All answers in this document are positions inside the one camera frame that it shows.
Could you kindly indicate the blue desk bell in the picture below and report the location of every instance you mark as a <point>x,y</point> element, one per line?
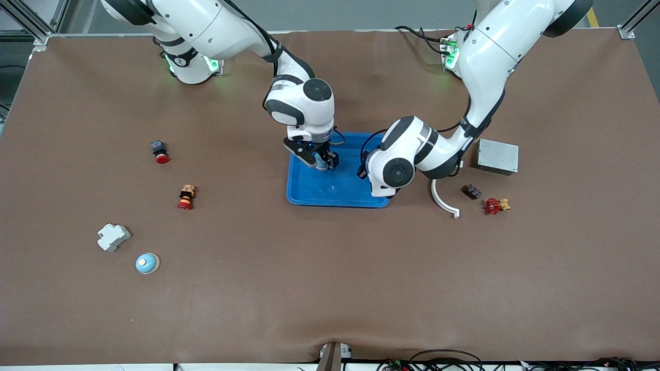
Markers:
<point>147,263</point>
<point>320,164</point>

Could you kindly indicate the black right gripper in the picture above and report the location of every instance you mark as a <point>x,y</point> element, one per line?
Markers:
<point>327,152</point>

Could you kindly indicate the aluminium frame post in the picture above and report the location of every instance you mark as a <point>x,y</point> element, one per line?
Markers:
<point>41,37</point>
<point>626,32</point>

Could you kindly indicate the red button with black body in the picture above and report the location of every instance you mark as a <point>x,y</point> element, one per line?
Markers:
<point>160,152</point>

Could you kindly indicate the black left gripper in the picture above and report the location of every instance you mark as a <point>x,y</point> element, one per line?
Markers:
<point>362,172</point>

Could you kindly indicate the small dark electrolytic capacitor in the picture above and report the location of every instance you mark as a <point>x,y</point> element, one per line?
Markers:
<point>472,191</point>

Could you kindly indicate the grey metal power supply box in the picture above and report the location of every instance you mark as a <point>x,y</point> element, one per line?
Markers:
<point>497,156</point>

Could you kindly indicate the blue plastic tray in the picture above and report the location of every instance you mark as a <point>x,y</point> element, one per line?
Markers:
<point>335,190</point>

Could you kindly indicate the white curved pipe clamp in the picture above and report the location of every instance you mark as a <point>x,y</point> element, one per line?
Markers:
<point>439,198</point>

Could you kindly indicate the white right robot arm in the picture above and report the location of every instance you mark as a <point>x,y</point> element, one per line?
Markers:
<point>206,26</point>

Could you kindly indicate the white circuit breaker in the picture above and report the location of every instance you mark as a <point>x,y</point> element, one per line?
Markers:
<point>113,237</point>

